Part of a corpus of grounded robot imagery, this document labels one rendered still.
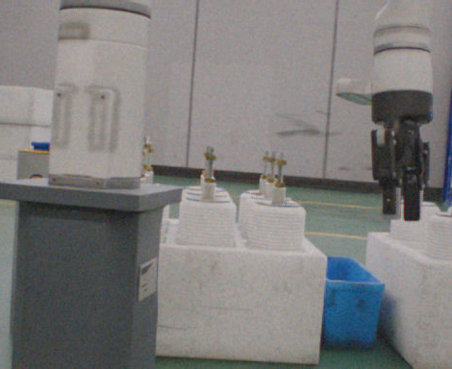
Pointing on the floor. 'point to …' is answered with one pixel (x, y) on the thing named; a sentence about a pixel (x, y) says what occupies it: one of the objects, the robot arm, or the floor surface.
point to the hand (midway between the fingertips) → (402, 209)
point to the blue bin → (350, 304)
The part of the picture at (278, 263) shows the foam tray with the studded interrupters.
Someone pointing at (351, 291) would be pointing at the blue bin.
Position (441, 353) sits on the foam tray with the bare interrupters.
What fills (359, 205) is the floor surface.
